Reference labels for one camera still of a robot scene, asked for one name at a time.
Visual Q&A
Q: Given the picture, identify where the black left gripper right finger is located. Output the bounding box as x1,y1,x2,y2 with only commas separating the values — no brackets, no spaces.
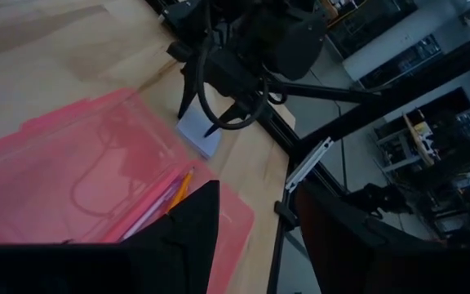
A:
293,180,470,294

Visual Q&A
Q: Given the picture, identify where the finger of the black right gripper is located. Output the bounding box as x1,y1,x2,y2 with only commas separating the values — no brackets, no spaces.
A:
177,64,200,121
203,103,250,138

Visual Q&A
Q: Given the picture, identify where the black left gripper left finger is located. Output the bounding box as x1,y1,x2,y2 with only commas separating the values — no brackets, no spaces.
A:
0,180,221,294

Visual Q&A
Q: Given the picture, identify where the pale blue sticky note pad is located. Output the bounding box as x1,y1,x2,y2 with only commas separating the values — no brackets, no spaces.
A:
175,103,223,161

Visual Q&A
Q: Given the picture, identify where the clear lilac pen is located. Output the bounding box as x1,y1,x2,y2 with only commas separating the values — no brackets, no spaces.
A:
122,178,180,243

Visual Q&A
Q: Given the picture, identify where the orange pencil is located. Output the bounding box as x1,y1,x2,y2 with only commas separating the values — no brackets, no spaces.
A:
166,167,196,212

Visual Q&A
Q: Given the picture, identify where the pink transparent plastic pencil case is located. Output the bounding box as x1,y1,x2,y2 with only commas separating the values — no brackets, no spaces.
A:
0,87,257,294

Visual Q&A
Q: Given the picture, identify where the cluttered background shelf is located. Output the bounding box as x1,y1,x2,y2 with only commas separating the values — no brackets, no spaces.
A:
372,109,443,173

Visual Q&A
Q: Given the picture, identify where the white building column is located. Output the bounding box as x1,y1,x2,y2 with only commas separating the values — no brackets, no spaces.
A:
342,0,437,82

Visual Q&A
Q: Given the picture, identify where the white aluminium bracket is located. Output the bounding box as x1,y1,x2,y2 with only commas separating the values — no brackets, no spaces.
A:
284,136,335,194

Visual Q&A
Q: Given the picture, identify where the black rig frame post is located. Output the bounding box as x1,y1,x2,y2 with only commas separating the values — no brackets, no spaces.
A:
291,27,470,161

